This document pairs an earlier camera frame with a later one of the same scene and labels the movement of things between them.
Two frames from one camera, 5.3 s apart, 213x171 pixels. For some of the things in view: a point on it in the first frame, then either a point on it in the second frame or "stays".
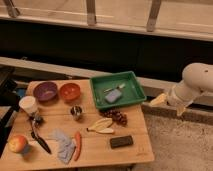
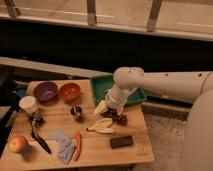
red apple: x=16 y=143 stays
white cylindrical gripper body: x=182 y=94 to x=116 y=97
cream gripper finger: x=180 y=109 to x=119 y=109
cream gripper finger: x=159 y=100 to x=103 y=106
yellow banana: x=102 y=125 stays
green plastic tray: x=130 y=94 stays
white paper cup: x=28 y=103 stays
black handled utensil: x=36 y=120 stays
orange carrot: x=78 y=145 stays
